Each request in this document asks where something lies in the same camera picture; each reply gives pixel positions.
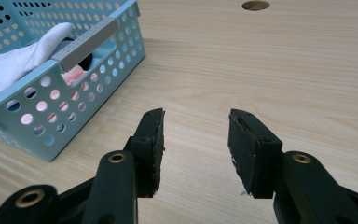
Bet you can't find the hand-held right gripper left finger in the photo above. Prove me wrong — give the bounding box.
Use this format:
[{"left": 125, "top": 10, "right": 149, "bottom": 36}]
[{"left": 81, "top": 107, "right": 166, "bottom": 224}]

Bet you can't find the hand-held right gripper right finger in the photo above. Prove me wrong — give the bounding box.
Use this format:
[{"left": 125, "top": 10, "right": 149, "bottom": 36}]
[{"left": 227, "top": 108, "right": 358, "bottom": 224}]

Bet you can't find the light blue perforated plastic basket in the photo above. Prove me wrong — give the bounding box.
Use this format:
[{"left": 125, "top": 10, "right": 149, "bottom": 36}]
[{"left": 0, "top": 0, "right": 146, "bottom": 162}]

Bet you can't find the white cloth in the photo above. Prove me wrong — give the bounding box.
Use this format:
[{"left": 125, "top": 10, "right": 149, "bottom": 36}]
[{"left": 0, "top": 21, "right": 75, "bottom": 105}]

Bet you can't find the pink item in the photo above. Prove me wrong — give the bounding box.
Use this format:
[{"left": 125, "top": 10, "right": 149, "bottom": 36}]
[{"left": 20, "top": 64, "right": 88, "bottom": 125}]

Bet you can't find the grey basket handle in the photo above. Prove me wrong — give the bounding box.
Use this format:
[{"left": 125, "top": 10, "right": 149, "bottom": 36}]
[{"left": 51, "top": 16, "right": 120, "bottom": 73}]

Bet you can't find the round cable hole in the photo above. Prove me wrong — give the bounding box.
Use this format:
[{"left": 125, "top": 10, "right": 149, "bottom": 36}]
[{"left": 241, "top": 0, "right": 270, "bottom": 11}]

